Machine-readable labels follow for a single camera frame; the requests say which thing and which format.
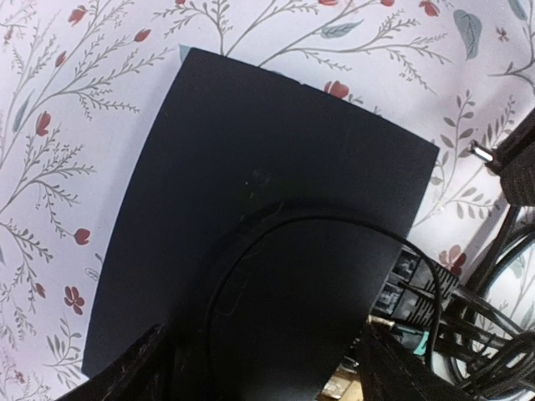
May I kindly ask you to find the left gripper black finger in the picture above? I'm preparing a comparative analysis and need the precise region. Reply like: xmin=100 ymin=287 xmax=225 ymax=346
xmin=59 ymin=325 xmax=167 ymax=401

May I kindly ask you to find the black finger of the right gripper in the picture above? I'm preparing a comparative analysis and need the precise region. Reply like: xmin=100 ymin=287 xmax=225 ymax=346
xmin=496 ymin=124 xmax=534 ymax=206

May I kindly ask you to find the black network switch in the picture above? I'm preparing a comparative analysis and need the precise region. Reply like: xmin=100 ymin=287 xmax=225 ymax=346
xmin=83 ymin=49 xmax=462 ymax=400

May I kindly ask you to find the black power adapter plug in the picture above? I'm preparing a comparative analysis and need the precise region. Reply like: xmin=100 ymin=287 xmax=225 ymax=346
xmin=468 ymin=140 xmax=509 ymax=176

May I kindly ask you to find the floral table mat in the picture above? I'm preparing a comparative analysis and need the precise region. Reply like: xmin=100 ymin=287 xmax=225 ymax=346
xmin=1 ymin=1 xmax=534 ymax=400

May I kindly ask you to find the black cable bundle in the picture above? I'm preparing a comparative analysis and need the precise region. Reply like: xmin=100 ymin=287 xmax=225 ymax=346
xmin=204 ymin=204 xmax=535 ymax=401

